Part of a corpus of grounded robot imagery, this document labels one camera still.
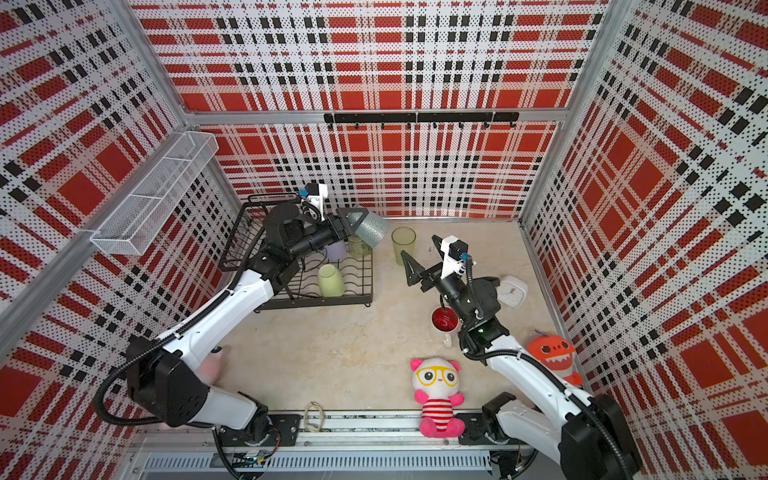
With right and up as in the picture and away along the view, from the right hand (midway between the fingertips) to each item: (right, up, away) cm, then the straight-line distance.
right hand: (421, 245), depth 69 cm
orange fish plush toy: (+36, -29, +7) cm, 47 cm away
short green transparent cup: (-22, -1, +46) cm, 51 cm away
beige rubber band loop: (-26, -45, +7) cm, 52 cm away
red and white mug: (+9, -24, +21) cm, 33 cm away
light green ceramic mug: (-26, -11, +22) cm, 36 cm away
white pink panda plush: (+4, -35, +5) cm, 36 cm away
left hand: (-13, +7, +2) cm, 15 cm away
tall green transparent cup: (-4, +2, +29) cm, 29 cm away
